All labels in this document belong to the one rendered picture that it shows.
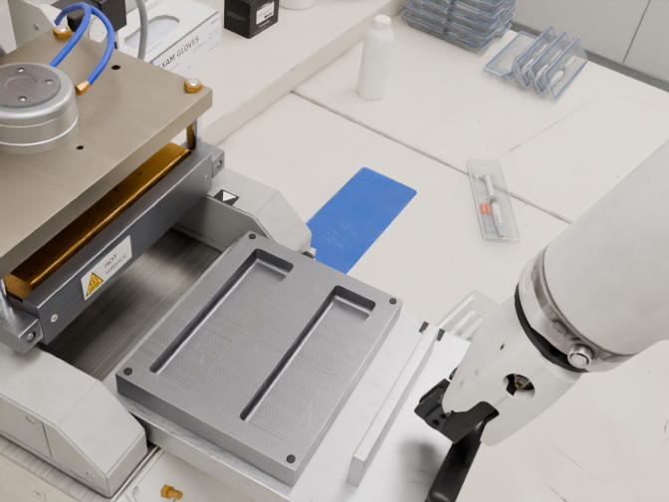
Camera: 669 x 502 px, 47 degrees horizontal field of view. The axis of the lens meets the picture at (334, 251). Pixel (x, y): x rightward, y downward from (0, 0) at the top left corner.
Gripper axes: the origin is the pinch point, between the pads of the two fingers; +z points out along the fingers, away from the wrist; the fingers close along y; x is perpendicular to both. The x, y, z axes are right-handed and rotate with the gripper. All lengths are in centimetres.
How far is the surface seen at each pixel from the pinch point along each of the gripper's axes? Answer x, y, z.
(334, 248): 15, 36, 33
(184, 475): 12.6, -9.8, 17.6
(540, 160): -3, 74, 27
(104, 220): 30.9, -1.7, 6.0
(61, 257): 30.9, -6.9, 6.0
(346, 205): 17, 45, 34
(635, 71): -33, 247, 86
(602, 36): -15, 249, 85
